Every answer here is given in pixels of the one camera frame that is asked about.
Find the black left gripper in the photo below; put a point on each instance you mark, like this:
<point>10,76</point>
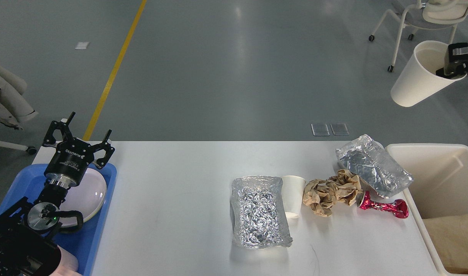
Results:
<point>69,161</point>

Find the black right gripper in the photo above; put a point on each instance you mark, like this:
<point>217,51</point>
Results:
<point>457,52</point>

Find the white paper cup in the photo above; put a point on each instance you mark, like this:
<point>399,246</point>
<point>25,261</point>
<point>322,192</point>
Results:
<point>292,192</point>
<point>418,80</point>

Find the pink plate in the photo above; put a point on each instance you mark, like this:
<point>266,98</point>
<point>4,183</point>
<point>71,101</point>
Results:
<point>90,194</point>

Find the pink mug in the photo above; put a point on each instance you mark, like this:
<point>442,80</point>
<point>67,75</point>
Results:
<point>68,264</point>

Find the foil bag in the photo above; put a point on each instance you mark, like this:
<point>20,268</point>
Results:
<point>368,159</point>

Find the brown paper bag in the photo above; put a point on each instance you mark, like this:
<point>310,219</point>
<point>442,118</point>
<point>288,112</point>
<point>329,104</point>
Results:
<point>450,238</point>

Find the foil tray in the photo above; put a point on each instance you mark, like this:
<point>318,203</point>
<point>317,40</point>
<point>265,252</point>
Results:
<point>259,216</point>

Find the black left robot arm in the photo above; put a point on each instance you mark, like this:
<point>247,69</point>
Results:
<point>36,236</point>

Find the white rolling chair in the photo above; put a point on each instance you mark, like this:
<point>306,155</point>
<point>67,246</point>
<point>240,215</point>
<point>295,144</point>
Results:
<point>426,15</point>

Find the white chair with jacket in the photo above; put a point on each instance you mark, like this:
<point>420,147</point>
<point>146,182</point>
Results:
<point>31,150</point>

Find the blue plastic tray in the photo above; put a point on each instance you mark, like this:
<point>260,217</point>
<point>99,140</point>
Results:
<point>83,244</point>

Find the light green plate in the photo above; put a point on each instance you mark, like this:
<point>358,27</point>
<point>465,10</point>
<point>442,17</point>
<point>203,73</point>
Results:
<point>87,215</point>

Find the white paper on floor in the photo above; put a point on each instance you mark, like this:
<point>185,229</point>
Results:
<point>82,45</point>

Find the cream plastic bin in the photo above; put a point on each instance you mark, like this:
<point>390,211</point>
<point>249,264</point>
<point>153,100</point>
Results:
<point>440,187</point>

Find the floor outlet plate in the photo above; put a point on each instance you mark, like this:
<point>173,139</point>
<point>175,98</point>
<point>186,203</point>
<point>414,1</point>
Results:
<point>320,129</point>
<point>339,129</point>

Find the crushed red can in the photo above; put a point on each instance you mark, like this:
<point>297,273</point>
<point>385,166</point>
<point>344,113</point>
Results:
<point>398,207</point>

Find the crumpled brown paper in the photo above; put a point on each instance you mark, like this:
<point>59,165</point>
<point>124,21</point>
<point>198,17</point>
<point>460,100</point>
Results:
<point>320,195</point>

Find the lying white paper cup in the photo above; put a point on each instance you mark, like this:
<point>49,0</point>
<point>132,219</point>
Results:
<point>292,192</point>

